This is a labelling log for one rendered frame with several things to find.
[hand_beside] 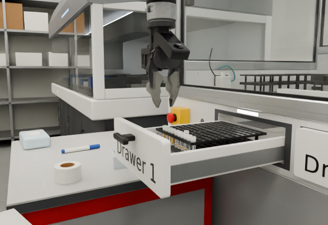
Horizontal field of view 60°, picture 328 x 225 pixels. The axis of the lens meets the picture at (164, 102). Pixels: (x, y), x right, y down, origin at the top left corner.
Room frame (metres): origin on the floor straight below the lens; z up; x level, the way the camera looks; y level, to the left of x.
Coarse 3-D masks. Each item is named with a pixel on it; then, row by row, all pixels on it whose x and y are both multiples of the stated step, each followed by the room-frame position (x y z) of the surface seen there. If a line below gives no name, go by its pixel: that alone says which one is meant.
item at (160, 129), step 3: (156, 129) 0.75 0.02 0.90; (159, 129) 0.73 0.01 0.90; (162, 129) 0.74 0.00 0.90; (162, 132) 0.72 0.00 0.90; (165, 132) 0.70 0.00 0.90; (168, 135) 0.68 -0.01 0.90; (171, 135) 0.67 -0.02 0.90; (174, 135) 0.66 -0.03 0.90; (174, 138) 0.66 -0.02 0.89; (177, 138) 0.65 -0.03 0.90; (180, 138) 0.63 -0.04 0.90; (183, 138) 0.63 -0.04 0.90; (183, 141) 0.62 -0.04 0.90; (186, 141) 0.61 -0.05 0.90; (189, 141) 0.61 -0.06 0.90; (189, 144) 0.60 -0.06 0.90; (192, 144) 0.59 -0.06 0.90; (195, 144) 0.60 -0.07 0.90
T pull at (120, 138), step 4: (116, 136) 0.62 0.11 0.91; (120, 136) 0.60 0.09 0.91; (124, 136) 0.61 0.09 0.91; (128, 136) 0.61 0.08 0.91; (132, 136) 0.61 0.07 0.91; (120, 140) 0.60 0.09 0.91; (124, 140) 0.58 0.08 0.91; (128, 140) 0.61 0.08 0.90; (132, 140) 0.61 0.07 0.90; (124, 144) 0.58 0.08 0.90
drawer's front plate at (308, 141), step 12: (300, 132) 0.61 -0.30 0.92; (312, 132) 0.58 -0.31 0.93; (324, 132) 0.57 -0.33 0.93; (300, 144) 0.61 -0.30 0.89; (312, 144) 0.58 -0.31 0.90; (324, 144) 0.56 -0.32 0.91; (300, 156) 0.61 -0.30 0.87; (324, 156) 0.56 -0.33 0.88; (300, 168) 0.61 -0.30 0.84; (312, 168) 0.58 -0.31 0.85; (312, 180) 0.58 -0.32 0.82; (324, 180) 0.56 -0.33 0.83
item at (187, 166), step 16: (256, 128) 0.77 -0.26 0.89; (240, 144) 0.61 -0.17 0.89; (256, 144) 0.63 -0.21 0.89; (272, 144) 0.65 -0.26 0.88; (176, 160) 0.53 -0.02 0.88; (192, 160) 0.55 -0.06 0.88; (208, 160) 0.56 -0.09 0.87; (224, 160) 0.58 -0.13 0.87; (240, 160) 0.60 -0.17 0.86; (256, 160) 0.63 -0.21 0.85; (272, 160) 0.65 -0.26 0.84; (176, 176) 0.53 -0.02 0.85; (192, 176) 0.55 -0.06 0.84; (208, 176) 0.57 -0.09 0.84
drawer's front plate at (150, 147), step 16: (128, 128) 0.65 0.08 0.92; (144, 128) 0.61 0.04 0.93; (128, 144) 0.65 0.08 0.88; (144, 144) 0.57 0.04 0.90; (160, 144) 0.50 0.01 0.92; (144, 160) 0.57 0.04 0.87; (160, 160) 0.50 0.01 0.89; (144, 176) 0.57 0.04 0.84; (160, 176) 0.50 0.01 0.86; (160, 192) 0.51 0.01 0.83
